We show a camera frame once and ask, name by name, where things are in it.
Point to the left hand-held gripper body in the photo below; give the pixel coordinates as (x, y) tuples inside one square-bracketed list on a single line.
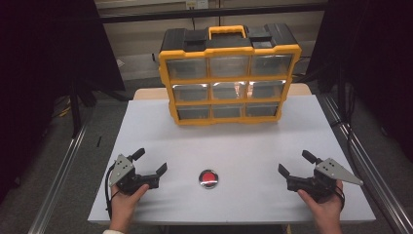
[(121, 170)]

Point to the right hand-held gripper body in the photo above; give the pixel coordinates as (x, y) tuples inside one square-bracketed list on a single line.
[(331, 170)]

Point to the round red tin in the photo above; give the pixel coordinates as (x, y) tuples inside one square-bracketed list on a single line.
[(208, 177)]

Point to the clear plastic drawer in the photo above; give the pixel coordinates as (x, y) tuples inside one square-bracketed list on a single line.
[(266, 90)]

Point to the yellow black drawer organizer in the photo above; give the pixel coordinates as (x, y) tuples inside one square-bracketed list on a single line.
[(227, 42)]

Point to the person's left hand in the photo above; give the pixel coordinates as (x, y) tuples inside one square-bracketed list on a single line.
[(123, 206)]

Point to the person's right hand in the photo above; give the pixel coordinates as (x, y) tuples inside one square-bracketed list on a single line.
[(326, 209)]

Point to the small black strip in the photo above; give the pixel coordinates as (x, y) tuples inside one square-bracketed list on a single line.
[(99, 141)]

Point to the light wooden table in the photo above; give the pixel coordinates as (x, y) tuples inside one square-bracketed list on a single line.
[(149, 93)]

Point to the black metal stand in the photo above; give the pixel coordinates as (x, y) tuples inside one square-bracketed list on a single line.
[(75, 110)]

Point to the group of transparent drawers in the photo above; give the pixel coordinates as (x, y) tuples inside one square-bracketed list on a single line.
[(191, 69)]

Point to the black curtain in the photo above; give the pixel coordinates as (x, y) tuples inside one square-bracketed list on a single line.
[(373, 65), (39, 65)]

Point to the black horizontal bar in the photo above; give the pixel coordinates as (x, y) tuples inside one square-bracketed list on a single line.
[(211, 13)]

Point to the aluminium floor rail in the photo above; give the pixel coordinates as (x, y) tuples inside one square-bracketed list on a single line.
[(373, 175), (55, 182)]

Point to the white wall socket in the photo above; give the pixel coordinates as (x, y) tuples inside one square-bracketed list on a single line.
[(197, 4)]

